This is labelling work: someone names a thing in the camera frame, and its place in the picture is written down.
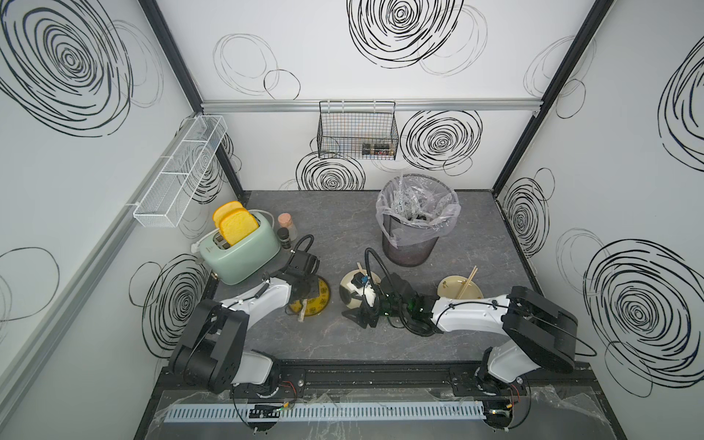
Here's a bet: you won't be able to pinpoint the aluminium wall rail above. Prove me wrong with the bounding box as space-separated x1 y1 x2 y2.
202 98 543 114

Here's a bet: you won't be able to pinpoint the mint green toaster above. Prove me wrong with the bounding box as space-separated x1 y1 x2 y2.
191 210 281 285

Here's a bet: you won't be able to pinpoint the white slotted cable duct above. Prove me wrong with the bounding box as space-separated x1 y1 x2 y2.
163 401 486 424

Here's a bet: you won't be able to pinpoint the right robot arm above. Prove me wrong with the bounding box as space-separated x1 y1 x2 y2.
339 269 578 395

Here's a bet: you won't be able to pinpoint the black mesh trash bin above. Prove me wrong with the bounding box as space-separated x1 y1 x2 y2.
380 175 458 269

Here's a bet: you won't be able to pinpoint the front yellow bread slice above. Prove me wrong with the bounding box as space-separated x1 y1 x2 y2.
218 208 260 246

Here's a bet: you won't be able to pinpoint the cream plate with black patch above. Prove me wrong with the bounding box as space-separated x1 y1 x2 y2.
339 269 381 309

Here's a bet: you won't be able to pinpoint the wrapped chopsticks on yellow plate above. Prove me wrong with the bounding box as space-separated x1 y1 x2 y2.
297 300 307 323

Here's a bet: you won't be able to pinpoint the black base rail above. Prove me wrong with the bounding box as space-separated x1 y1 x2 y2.
156 359 598 400

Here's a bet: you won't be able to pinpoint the yellow patterned plate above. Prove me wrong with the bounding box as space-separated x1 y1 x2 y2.
288 276 331 318

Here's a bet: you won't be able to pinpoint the black corrugated cable hose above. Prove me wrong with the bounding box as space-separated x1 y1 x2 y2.
364 246 403 298

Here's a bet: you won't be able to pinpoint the back yellow bread slice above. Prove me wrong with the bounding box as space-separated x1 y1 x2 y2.
213 201 243 227

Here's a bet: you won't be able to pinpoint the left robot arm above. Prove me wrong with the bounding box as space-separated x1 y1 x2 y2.
168 250 320 393

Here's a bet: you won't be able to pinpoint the black capped spice jar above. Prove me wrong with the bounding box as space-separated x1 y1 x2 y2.
276 227 292 249

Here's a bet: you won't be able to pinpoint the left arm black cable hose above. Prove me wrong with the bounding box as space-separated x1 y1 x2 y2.
290 234 315 260

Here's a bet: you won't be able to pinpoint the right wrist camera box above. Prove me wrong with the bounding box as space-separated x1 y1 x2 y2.
349 272 377 309

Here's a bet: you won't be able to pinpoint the yellow bread slice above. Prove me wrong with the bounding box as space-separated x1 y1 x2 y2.
218 208 260 246
213 201 243 227

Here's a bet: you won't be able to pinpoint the cream plate with red marks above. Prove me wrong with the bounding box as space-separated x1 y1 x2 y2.
436 275 484 301

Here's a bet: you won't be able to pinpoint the black wire wall basket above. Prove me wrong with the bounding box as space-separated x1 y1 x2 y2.
316 110 400 161

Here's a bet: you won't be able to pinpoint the cork topped glass bottle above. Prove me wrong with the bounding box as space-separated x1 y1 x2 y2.
278 213 298 242

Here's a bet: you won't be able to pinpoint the white wire wall shelf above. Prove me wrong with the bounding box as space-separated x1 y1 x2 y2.
133 115 227 228

